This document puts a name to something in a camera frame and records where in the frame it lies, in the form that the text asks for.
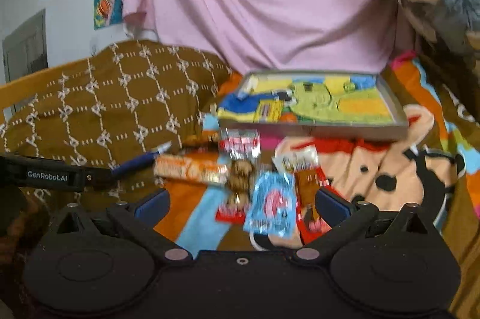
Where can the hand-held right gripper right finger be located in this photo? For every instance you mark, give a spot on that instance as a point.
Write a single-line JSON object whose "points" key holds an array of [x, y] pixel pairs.
{"points": [[330, 207]]}

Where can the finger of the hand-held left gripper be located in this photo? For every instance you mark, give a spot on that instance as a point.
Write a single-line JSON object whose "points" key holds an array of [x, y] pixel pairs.
{"points": [[140, 159]]}

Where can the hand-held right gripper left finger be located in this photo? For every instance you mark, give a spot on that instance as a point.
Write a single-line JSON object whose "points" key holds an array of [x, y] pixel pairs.
{"points": [[152, 208]]}

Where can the red brown snack packet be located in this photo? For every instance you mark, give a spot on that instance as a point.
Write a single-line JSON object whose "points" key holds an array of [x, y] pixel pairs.
{"points": [[305, 184]]}

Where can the orange snack bar packet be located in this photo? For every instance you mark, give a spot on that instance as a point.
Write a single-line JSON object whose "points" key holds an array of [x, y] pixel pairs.
{"points": [[187, 169]]}

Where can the blue candy packet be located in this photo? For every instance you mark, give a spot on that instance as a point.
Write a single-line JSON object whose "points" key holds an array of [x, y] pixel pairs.
{"points": [[272, 204]]}

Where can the clear red cookie packet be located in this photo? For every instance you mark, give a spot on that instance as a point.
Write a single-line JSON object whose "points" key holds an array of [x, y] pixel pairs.
{"points": [[240, 169]]}

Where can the grey cardboard box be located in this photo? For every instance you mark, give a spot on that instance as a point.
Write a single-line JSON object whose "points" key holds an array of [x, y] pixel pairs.
{"points": [[318, 105]]}

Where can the gold snack packet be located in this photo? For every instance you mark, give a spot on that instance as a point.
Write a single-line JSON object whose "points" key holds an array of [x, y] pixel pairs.
{"points": [[197, 140]]}

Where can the brown patterned blanket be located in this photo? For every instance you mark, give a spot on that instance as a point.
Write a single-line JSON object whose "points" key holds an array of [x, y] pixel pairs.
{"points": [[112, 98]]}

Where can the colourful printed blanket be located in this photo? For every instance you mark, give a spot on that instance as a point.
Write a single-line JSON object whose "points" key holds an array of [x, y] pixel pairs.
{"points": [[393, 161]]}

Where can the wooden bed frame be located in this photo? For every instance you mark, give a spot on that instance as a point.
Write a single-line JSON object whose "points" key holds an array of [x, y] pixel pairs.
{"points": [[33, 83]]}

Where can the grey wall panel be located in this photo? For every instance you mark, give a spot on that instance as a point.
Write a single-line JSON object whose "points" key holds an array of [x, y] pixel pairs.
{"points": [[26, 49]]}

